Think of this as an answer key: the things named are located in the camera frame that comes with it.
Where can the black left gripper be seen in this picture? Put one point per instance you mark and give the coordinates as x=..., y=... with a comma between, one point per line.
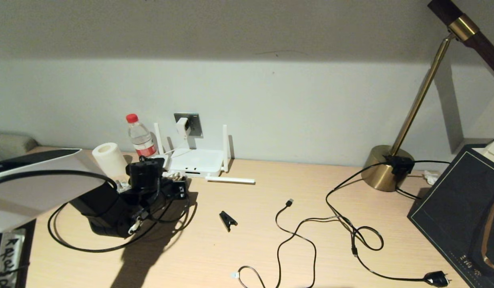
x=175, y=192

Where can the white power adapter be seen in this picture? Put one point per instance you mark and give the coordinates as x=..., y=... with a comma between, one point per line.
x=183, y=126

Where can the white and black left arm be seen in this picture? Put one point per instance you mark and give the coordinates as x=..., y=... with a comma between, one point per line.
x=39, y=188

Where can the white router with antennas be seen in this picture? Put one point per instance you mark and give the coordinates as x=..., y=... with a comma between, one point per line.
x=203, y=162

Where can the grey plug-in night light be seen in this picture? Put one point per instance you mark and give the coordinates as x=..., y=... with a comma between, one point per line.
x=122, y=186

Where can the clear red-label water bottle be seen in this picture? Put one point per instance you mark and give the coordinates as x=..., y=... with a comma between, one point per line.
x=141, y=138

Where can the white toilet paper roll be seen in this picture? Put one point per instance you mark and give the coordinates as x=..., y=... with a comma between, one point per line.
x=109, y=158

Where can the small black clip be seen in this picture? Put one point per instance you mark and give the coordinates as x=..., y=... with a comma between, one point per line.
x=227, y=220

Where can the grey cushion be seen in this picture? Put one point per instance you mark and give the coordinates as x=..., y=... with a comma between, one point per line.
x=11, y=144

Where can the brass desk lamp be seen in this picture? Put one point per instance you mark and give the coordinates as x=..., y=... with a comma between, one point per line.
x=385, y=170

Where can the small white object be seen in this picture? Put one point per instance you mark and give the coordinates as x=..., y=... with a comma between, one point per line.
x=430, y=177

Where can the black box with bag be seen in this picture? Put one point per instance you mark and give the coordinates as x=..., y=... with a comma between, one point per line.
x=459, y=200

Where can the white box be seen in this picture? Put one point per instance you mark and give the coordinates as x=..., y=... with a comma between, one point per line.
x=493, y=154

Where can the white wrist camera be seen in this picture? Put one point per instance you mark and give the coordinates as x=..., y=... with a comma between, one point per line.
x=145, y=174

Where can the grey wall socket plate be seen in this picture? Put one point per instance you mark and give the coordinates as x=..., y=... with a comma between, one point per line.
x=195, y=124

